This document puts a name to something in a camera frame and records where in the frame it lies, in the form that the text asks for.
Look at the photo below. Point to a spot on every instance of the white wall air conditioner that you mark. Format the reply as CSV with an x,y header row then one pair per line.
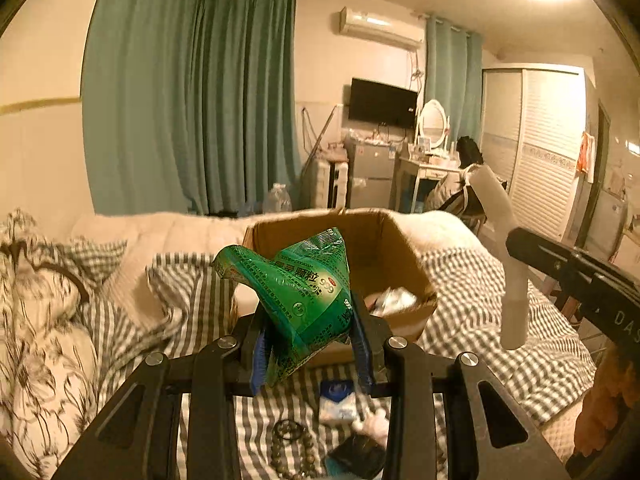
x,y
378,28

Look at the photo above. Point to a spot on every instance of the orange hanging towel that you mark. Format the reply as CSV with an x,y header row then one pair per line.
x,y
585,161

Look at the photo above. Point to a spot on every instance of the black wall television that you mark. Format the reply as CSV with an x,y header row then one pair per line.
x,y
382,104

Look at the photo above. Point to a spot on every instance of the black small pouch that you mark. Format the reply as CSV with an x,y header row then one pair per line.
x,y
358,455

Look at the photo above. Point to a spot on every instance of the green foil snack bag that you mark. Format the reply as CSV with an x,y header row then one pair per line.
x,y
304,292

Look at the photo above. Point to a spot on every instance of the brown cardboard box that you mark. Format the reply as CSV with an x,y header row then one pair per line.
x,y
379,257

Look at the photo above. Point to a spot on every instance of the grey checkered bed sheet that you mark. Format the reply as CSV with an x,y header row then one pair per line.
x,y
548,376

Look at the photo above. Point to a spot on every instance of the clear water bottle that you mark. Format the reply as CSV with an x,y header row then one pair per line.
x,y
277,200

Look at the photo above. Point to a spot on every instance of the narrow teal curtain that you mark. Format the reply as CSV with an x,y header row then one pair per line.
x,y
454,75

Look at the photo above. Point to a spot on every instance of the white louvered wardrobe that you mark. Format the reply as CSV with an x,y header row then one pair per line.
x,y
533,117

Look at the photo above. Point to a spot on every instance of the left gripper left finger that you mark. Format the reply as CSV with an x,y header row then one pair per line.
x,y
136,434

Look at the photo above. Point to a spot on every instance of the large teal curtain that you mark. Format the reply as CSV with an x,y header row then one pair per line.
x,y
188,105

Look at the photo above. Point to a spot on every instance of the clear crumpled plastic bag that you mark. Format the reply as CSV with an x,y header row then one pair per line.
x,y
391,301

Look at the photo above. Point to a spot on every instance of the chair with piled clothes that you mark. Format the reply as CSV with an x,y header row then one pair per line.
x,y
454,193

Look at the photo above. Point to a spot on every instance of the floral white black quilt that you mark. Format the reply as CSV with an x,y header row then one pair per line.
x,y
48,362

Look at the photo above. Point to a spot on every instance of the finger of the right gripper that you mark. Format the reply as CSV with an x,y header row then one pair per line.
x,y
559,261

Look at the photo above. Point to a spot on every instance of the blue white tissue pack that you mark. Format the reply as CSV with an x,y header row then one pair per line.
x,y
337,402

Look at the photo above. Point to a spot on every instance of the person's right hand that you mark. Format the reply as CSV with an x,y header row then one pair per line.
x,y
616,379

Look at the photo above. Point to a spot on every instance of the white fluffy blanket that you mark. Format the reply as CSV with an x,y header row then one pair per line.
x,y
148,235

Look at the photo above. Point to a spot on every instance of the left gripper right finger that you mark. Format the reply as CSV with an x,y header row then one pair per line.
x,y
457,402

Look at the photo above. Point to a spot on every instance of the grey mini fridge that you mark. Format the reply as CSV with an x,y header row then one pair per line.
x,y
371,174

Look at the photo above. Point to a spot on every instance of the white oval vanity mirror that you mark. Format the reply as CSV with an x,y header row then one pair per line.
x,y
432,125

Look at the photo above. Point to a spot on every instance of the white storage shelf unit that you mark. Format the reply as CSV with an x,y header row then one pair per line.
x,y
327,184

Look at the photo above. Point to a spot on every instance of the white dressing table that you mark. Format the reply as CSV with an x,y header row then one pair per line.
x,y
431,166

